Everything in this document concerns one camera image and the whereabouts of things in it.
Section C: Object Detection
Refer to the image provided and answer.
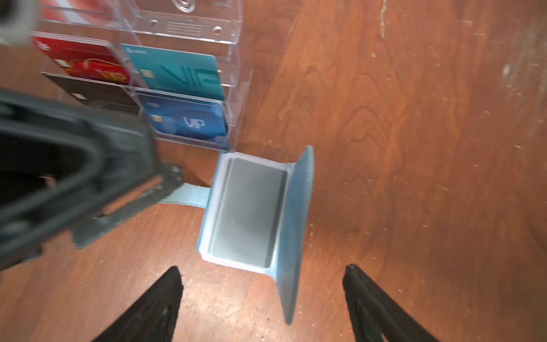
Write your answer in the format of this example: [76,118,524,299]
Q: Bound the teal blue cards stack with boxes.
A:
[121,44,229,143]

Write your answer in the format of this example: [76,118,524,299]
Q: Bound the clear acrylic card organizer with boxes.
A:
[31,1,252,150]

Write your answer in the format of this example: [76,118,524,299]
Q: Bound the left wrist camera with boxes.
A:
[1,0,40,46]

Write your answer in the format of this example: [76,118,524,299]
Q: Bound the red black cards stack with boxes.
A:
[33,31,140,115]

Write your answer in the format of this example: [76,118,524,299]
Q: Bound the blue leather card holder wallet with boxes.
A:
[162,145,315,325]

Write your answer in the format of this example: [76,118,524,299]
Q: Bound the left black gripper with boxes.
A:
[1,89,184,269]

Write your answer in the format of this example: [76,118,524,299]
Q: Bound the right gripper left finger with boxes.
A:
[93,266,184,342]

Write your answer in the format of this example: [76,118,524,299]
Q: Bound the red white card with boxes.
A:
[41,0,121,29]

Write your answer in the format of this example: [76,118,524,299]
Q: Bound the grey card in wallet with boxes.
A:
[210,158,287,268]

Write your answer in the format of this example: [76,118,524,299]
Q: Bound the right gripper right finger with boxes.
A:
[343,264,437,341]

